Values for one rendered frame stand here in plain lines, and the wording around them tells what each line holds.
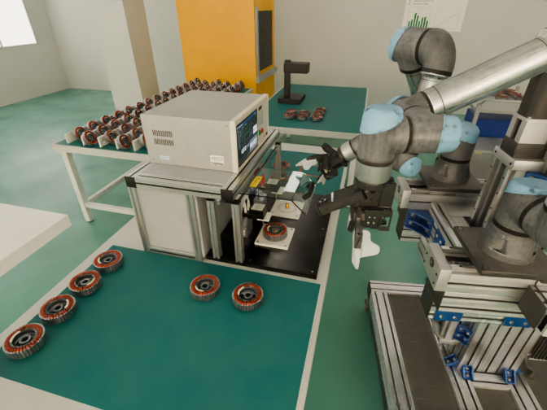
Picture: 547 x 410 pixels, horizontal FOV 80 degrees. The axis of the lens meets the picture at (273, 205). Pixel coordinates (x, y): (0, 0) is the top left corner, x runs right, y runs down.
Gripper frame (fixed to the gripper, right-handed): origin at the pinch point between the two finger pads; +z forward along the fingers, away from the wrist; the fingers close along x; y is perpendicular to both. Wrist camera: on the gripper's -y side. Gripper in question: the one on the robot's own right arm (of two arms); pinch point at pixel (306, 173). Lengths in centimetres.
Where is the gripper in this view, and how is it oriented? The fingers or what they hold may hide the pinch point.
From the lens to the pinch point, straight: 144.7
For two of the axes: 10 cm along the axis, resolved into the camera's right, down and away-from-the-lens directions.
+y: -0.5, 7.8, -6.2
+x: 7.0, 4.8, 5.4
